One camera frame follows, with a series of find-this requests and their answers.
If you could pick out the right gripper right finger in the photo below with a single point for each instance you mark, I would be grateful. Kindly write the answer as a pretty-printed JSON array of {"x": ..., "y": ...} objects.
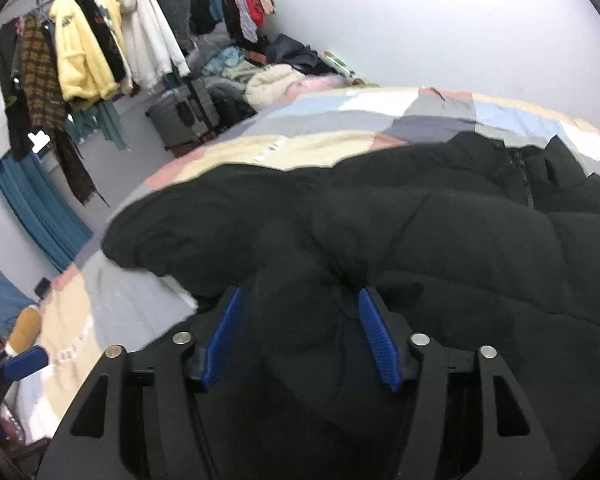
[{"x": 512, "y": 441}]

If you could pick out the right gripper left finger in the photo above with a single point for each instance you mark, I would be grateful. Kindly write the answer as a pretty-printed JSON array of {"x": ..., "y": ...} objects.
[{"x": 136, "y": 414}]

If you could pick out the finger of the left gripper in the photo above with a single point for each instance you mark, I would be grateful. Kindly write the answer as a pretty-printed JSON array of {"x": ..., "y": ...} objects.
[{"x": 25, "y": 364}]

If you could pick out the black puffer jacket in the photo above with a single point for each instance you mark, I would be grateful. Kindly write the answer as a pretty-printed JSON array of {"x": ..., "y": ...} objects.
[{"x": 472, "y": 242}]

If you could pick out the pile of mixed clothes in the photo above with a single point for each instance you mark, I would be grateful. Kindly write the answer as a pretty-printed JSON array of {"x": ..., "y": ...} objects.
[{"x": 225, "y": 68}]

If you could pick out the teal hanger with small clothes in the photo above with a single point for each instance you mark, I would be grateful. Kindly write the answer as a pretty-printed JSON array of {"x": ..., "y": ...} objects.
[{"x": 244, "y": 19}]

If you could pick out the checkered patchwork bed quilt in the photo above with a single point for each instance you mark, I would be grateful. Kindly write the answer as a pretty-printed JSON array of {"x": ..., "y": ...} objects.
[{"x": 95, "y": 304}]

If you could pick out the blue curtain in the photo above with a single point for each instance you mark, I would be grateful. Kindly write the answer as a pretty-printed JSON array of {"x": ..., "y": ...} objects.
[{"x": 40, "y": 234}]

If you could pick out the dark grey suitcase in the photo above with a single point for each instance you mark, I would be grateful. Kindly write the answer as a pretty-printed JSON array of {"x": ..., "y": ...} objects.
[{"x": 184, "y": 115}]

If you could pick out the yellow fleece jacket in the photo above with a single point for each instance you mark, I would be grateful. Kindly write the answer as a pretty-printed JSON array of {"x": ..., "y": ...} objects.
[{"x": 83, "y": 73}]

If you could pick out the black striped garment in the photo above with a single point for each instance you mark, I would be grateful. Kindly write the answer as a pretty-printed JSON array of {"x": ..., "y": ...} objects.
[{"x": 104, "y": 37}]

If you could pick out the white hooded jacket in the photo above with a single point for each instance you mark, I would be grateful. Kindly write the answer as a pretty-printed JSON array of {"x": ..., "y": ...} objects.
[{"x": 151, "y": 49}]

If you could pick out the cream fluffy garment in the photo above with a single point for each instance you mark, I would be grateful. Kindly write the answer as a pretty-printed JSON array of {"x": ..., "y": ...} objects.
[{"x": 270, "y": 84}]

